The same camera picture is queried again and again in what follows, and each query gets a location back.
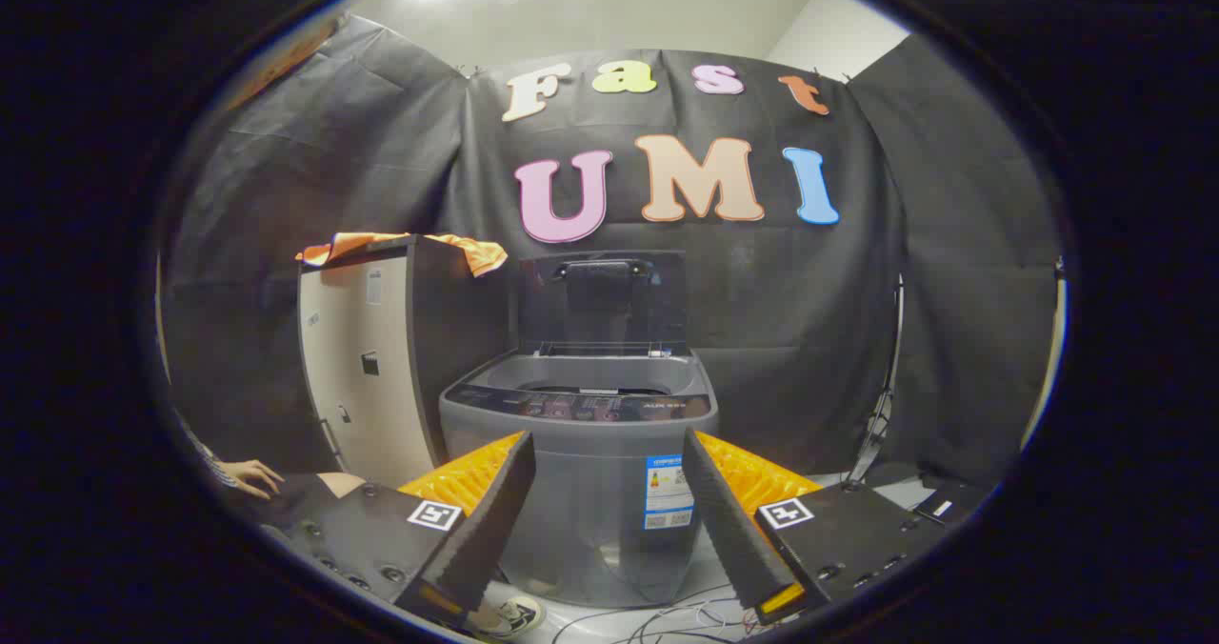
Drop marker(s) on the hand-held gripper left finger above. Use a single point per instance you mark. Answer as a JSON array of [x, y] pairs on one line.
[[490, 520]]

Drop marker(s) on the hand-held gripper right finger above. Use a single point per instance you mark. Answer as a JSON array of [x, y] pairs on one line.
[[724, 520]]

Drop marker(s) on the grey washing machine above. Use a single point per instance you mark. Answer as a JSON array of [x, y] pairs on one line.
[[590, 492]]

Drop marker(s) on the orange shirt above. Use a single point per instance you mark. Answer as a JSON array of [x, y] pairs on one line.
[[481, 253]]

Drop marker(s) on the person's white shoe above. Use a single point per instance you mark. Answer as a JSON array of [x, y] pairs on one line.
[[514, 613]]

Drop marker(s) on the person's leg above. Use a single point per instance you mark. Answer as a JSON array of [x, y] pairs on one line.
[[338, 482]]

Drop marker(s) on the dark cabinet with beige door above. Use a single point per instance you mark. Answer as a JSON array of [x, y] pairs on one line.
[[357, 387]]

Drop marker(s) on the black light stand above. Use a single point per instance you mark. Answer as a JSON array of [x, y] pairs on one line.
[[884, 406]]

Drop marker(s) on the black device with white label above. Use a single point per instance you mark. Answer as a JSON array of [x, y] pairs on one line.
[[952, 501]]

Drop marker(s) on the black backdrop cloth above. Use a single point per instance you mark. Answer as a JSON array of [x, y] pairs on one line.
[[762, 291]]

